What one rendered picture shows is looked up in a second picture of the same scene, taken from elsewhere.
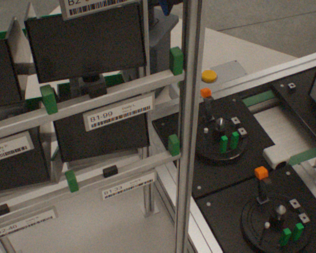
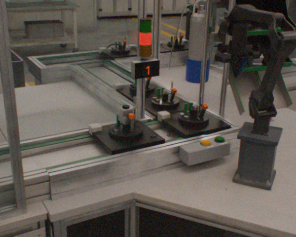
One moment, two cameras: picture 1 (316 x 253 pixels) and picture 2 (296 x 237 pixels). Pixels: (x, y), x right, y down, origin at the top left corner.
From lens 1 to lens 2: 249 cm
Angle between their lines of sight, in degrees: 107
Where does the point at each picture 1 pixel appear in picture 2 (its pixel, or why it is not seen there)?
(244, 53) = (181, 194)
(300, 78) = (146, 141)
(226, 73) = (194, 145)
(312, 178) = (146, 115)
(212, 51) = (208, 195)
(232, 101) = (188, 132)
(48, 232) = not seen: hidden behind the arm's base
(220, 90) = (196, 139)
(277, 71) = (160, 148)
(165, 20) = (245, 132)
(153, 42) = (246, 123)
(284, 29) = not seen: outside the picture
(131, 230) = not seen: hidden behind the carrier
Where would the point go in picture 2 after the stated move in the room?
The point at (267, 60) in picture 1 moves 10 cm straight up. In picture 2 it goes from (161, 190) to (162, 166)
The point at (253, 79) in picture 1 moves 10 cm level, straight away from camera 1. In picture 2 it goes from (176, 144) to (173, 155)
